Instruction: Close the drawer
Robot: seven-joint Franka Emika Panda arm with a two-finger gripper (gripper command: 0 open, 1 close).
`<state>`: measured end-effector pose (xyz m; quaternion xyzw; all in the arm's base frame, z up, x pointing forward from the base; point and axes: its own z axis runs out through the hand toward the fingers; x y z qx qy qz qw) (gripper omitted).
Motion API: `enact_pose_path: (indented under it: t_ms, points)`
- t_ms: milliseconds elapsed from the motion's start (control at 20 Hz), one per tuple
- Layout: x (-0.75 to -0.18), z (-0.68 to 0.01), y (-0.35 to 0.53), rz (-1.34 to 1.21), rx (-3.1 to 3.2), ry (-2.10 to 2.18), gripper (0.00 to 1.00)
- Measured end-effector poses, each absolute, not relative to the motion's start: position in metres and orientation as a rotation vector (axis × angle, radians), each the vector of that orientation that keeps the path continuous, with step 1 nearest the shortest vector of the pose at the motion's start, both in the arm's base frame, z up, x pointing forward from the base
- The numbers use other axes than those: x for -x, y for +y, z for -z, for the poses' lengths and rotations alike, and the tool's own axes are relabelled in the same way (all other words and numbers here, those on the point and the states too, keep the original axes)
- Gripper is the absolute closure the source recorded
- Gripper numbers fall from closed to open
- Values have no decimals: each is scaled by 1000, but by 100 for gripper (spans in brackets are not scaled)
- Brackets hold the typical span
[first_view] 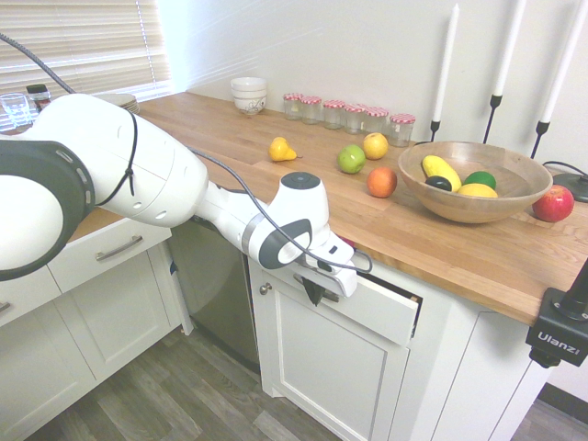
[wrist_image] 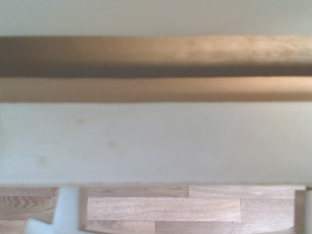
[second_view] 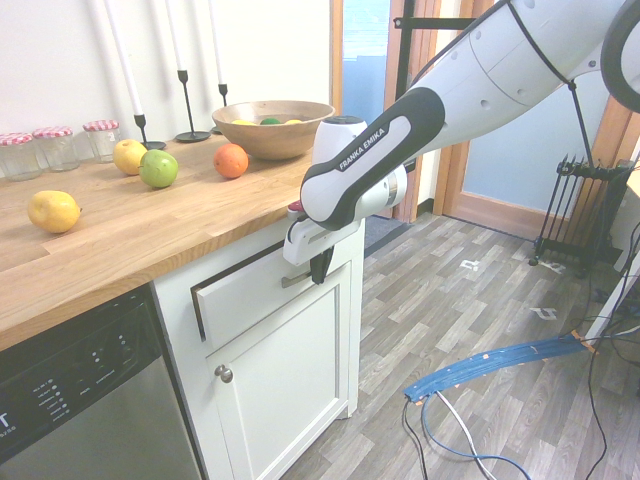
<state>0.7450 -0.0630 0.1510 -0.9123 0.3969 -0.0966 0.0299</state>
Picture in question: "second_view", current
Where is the white kitchen cabinet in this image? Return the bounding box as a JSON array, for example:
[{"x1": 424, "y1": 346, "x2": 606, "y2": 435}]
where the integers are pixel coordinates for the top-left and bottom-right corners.
[{"x1": 151, "y1": 198, "x2": 367, "y2": 480}]

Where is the black oil radiator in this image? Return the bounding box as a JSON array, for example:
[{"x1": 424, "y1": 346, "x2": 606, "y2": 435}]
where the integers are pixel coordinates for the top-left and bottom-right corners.
[{"x1": 528, "y1": 154, "x2": 636, "y2": 279}]

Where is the white cable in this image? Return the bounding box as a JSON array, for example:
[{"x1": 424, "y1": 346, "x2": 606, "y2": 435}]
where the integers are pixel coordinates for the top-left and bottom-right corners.
[{"x1": 433, "y1": 389, "x2": 502, "y2": 480}]

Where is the green apple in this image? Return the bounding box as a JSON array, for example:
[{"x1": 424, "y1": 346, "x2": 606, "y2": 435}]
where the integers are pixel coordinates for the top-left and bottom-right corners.
[{"x1": 138, "y1": 149, "x2": 181, "y2": 190}]

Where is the stainless steel dishwasher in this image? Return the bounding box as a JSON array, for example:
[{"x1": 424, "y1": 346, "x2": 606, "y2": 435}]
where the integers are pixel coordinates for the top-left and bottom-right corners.
[{"x1": 0, "y1": 283, "x2": 205, "y2": 480}]

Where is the black clamp camera stand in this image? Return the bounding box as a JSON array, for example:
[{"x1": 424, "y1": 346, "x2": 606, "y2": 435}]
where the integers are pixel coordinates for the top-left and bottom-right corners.
[{"x1": 392, "y1": 0, "x2": 477, "y2": 174}]

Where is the wooden door frame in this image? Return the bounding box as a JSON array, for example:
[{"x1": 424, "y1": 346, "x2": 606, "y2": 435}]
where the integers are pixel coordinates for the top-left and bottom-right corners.
[{"x1": 328, "y1": 0, "x2": 444, "y2": 224}]

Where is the glass jar red checked lid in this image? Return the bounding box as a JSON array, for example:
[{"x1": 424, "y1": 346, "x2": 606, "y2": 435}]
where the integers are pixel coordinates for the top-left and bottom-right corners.
[
  {"x1": 82, "y1": 119, "x2": 123, "y2": 165},
  {"x1": 31, "y1": 125, "x2": 82, "y2": 173},
  {"x1": 0, "y1": 131, "x2": 43, "y2": 183}
]

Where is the yellow apple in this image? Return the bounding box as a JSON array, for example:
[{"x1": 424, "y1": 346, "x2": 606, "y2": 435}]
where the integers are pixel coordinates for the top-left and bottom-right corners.
[{"x1": 112, "y1": 138, "x2": 149, "y2": 177}]

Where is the white taper candle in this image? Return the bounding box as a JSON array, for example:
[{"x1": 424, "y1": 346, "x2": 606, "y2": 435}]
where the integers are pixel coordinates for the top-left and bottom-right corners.
[
  {"x1": 103, "y1": 0, "x2": 145, "y2": 117},
  {"x1": 164, "y1": 0, "x2": 188, "y2": 72},
  {"x1": 206, "y1": 0, "x2": 225, "y2": 86}
]

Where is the large yellow lemon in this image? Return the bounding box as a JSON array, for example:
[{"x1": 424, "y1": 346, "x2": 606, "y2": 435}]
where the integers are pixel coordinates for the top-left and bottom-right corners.
[{"x1": 26, "y1": 189, "x2": 83, "y2": 235}]

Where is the black floor cable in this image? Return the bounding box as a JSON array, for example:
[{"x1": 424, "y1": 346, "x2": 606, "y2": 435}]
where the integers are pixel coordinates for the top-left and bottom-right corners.
[{"x1": 401, "y1": 399, "x2": 437, "y2": 480}]

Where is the black candle holder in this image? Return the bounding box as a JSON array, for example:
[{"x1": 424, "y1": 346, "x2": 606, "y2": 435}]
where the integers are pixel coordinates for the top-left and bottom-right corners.
[
  {"x1": 173, "y1": 69, "x2": 212, "y2": 144},
  {"x1": 133, "y1": 113, "x2": 168, "y2": 152},
  {"x1": 209, "y1": 83, "x2": 231, "y2": 136}
]

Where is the orange fruit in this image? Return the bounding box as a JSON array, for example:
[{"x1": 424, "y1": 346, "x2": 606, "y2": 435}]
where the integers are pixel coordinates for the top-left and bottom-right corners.
[{"x1": 212, "y1": 142, "x2": 250, "y2": 180}]

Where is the white cabinet door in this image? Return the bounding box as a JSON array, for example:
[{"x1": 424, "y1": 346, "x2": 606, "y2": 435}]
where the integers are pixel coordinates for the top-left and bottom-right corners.
[{"x1": 204, "y1": 280, "x2": 352, "y2": 480}]

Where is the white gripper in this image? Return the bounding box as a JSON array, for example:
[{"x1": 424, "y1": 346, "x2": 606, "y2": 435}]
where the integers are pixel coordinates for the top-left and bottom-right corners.
[{"x1": 282, "y1": 217, "x2": 363, "y2": 287}]

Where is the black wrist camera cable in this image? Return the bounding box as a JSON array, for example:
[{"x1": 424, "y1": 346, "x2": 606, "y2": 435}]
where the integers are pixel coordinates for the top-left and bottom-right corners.
[{"x1": 503, "y1": 0, "x2": 602, "y2": 172}]

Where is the white wooden drawer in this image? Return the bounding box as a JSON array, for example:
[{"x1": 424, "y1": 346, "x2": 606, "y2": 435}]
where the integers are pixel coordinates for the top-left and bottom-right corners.
[{"x1": 190, "y1": 230, "x2": 354, "y2": 355}]

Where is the dark grey door mat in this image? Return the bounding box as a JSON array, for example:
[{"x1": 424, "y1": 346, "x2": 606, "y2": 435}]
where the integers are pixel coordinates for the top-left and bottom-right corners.
[{"x1": 363, "y1": 215, "x2": 413, "y2": 252}]

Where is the blue floor cable strip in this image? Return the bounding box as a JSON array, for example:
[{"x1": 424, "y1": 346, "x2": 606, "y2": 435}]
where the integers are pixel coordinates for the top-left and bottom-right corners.
[{"x1": 402, "y1": 333, "x2": 597, "y2": 406}]

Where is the wooden bowl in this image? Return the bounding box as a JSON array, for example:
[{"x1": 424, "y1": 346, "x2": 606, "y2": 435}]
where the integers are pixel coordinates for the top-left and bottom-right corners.
[{"x1": 211, "y1": 99, "x2": 337, "y2": 162}]

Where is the blue cable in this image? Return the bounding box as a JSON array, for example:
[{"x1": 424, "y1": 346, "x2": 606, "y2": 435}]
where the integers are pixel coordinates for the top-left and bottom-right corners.
[{"x1": 417, "y1": 393, "x2": 532, "y2": 480}]

